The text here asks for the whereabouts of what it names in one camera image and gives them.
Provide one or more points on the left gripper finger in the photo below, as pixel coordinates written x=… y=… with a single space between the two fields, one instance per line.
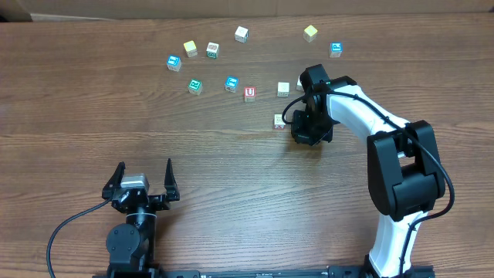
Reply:
x=114 y=182
x=170 y=184

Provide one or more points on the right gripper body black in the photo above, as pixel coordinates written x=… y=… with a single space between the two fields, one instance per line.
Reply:
x=313 y=127

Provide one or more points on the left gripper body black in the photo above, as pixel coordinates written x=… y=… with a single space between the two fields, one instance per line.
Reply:
x=157 y=203

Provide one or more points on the blue L block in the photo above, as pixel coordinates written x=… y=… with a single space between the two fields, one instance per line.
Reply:
x=278 y=122

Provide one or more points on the red U block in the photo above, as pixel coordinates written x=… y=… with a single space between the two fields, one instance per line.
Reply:
x=249 y=93

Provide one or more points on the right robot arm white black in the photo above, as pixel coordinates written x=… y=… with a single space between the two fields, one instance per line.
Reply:
x=404 y=173

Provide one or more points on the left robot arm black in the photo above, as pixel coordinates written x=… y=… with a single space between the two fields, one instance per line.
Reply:
x=131 y=245

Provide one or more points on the white patterned block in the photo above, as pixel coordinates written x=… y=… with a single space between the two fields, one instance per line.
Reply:
x=299 y=86

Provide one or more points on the plain white block centre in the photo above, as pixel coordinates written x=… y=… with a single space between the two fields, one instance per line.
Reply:
x=283 y=89

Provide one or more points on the blue P block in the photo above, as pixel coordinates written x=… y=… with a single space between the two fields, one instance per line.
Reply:
x=336 y=49

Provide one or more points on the blue block centre left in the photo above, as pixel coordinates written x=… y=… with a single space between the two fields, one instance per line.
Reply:
x=231 y=83

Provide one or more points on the yellow 8 block top right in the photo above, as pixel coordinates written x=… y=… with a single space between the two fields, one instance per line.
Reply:
x=310 y=33

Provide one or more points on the green R block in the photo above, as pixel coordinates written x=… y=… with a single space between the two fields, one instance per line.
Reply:
x=195 y=87

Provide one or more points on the white block top centre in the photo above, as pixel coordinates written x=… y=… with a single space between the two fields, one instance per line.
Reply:
x=241 y=34

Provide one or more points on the white block green side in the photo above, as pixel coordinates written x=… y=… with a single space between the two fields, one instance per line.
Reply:
x=212 y=50

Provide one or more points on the blue block far left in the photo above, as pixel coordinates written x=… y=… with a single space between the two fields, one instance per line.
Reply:
x=174 y=63

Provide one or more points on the yellow block top left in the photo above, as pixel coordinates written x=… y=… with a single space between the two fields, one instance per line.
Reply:
x=190 y=48

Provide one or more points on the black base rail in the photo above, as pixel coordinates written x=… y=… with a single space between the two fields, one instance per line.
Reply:
x=266 y=273

